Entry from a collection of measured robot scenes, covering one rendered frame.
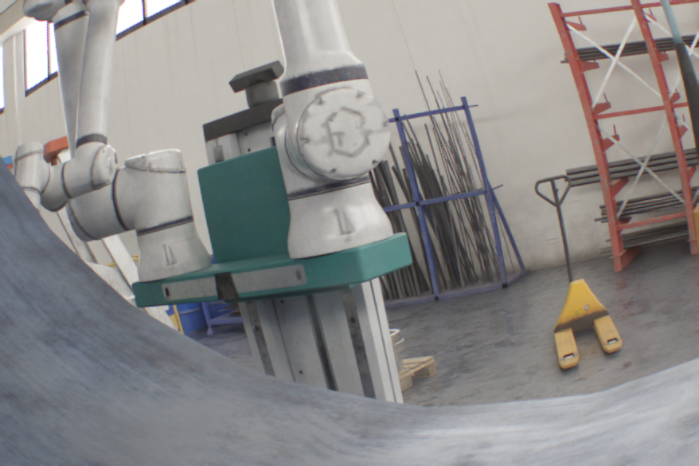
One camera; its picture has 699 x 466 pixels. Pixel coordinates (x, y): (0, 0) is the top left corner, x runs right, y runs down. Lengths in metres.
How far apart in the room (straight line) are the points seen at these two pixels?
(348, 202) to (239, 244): 0.41
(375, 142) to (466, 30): 10.20
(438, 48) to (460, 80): 0.50
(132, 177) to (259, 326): 0.45
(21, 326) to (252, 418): 0.28
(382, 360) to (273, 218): 0.36
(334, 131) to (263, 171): 0.48
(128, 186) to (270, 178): 0.34
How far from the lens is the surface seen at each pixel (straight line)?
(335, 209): 1.92
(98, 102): 2.08
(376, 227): 1.94
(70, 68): 2.32
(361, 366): 2.20
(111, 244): 3.39
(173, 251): 2.24
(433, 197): 11.58
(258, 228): 2.23
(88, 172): 2.01
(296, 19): 1.79
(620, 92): 11.15
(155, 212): 2.24
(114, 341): 0.95
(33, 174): 1.99
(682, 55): 1.06
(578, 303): 7.50
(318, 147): 1.73
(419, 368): 7.57
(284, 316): 2.35
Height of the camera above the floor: 1.61
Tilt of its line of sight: 3 degrees down
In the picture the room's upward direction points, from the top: 13 degrees counter-clockwise
